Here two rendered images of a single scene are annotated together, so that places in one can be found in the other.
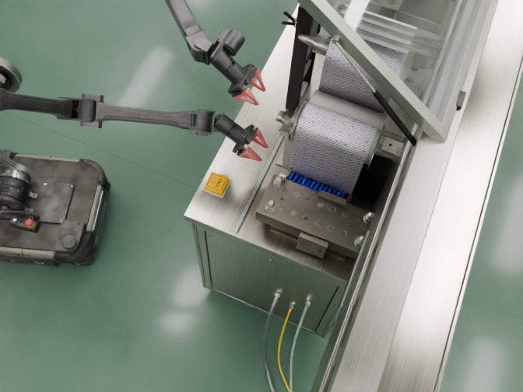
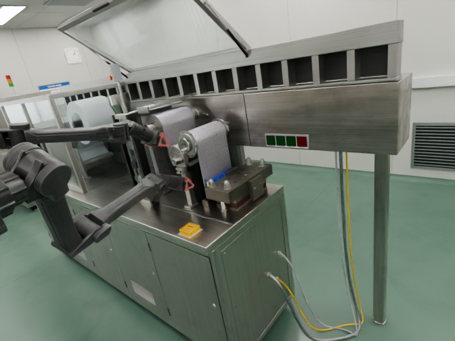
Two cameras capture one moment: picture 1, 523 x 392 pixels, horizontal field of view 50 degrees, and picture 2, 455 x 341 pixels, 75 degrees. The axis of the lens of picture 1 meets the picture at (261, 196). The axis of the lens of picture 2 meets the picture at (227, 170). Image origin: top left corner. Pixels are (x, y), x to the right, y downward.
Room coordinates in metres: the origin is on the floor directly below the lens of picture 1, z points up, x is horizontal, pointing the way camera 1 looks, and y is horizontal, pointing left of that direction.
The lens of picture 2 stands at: (0.26, 1.18, 1.62)
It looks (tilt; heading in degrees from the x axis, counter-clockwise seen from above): 20 degrees down; 294
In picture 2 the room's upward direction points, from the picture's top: 10 degrees counter-clockwise
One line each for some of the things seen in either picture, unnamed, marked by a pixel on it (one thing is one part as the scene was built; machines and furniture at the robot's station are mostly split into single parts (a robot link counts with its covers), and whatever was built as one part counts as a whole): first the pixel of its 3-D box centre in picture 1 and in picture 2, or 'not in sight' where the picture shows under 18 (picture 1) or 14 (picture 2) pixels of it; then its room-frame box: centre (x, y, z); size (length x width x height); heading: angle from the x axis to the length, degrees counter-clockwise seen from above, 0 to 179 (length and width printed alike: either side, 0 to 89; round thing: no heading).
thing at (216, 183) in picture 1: (216, 183); (189, 229); (0.97, 0.17, 0.91); 0.07 x 0.07 x 0.02; 71
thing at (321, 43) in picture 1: (324, 45); (151, 128); (1.29, -0.16, 1.33); 0.06 x 0.06 x 0.06; 71
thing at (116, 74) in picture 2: not in sight; (114, 72); (1.56, -0.31, 1.66); 0.07 x 0.07 x 0.10; 49
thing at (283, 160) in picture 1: (288, 140); (185, 180); (1.09, -0.08, 1.05); 0.06 x 0.05 x 0.31; 71
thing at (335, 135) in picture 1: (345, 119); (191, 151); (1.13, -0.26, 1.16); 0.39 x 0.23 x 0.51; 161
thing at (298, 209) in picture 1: (317, 217); (240, 180); (0.82, -0.20, 1.00); 0.40 x 0.16 x 0.06; 71
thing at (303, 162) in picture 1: (322, 170); (216, 163); (0.95, -0.20, 1.11); 0.23 x 0.01 x 0.18; 71
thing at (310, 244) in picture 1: (311, 246); (256, 187); (0.73, -0.19, 0.96); 0.10 x 0.03 x 0.11; 71
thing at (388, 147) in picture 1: (391, 147); not in sight; (0.95, -0.39, 1.28); 0.06 x 0.05 x 0.02; 71
